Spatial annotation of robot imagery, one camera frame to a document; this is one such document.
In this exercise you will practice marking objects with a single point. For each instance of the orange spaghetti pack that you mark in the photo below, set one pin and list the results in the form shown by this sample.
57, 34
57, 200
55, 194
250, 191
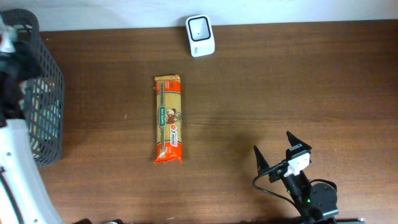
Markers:
168, 118

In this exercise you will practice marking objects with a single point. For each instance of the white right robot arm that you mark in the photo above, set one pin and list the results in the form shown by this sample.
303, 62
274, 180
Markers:
315, 200

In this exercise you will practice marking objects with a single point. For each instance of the dark grey plastic basket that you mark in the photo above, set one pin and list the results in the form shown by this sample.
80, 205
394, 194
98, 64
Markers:
43, 102

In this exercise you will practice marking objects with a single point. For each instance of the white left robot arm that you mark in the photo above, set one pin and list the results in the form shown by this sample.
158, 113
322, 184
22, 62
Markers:
24, 198

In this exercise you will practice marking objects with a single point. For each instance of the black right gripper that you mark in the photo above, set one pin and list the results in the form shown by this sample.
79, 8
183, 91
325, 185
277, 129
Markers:
262, 163

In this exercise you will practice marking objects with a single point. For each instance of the white barcode scanner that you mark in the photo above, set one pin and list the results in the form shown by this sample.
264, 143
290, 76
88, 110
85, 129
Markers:
200, 35

